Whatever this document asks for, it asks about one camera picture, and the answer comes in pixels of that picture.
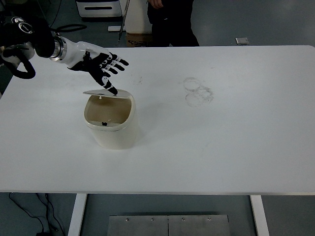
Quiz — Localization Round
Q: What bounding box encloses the long black floor cable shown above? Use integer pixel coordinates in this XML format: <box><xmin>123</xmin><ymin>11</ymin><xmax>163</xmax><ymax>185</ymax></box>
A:
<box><xmin>50</xmin><ymin>0</ymin><xmax>62</xmax><ymax>28</ymax></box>

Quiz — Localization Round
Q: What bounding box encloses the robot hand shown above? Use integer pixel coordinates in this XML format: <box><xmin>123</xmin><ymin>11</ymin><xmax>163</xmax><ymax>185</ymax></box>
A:
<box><xmin>64</xmin><ymin>38</ymin><xmax>129</xmax><ymax>96</ymax></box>

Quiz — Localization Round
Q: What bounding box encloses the brown cardboard box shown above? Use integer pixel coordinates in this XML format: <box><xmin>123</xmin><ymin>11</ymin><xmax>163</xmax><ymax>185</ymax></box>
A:
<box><xmin>125</xmin><ymin>32</ymin><xmax>153</xmax><ymax>47</ymax></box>

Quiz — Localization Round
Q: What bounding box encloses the white machine with dark slot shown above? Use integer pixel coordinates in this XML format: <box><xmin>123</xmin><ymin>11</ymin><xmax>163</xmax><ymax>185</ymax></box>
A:
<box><xmin>75</xmin><ymin>0</ymin><xmax>123</xmax><ymax>18</ymax></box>

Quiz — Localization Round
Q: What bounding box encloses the small cream lidded trash bin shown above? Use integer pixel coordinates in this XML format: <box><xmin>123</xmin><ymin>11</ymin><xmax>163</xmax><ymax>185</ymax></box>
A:
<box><xmin>82</xmin><ymin>89</ymin><xmax>139</xmax><ymax>150</ymax></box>

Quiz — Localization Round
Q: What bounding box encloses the thin black floor cable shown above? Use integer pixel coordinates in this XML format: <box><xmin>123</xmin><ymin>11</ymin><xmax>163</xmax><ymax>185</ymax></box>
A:
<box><xmin>8</xmin><ymin>192</ymin><xmax>64</xmax><ymax>236</ymax></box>

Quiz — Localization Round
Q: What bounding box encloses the white table leg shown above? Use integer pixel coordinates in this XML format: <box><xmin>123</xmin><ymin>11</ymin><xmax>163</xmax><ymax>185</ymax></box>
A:
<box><xmin>67</xmin><ymin>193</ymin><xmax>88</xmax><ymax>236</ymax></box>
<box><xmin>249</xmin><ymin>195</ymin><xmax>270</xmax><ymax>236</ymax></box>

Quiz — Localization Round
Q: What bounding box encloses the person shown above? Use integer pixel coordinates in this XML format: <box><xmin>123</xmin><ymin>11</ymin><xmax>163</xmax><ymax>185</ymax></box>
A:
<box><xmin>147</xmin><ymin>0</ymin><xmax>200</xmax><ymax>47</ymax></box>

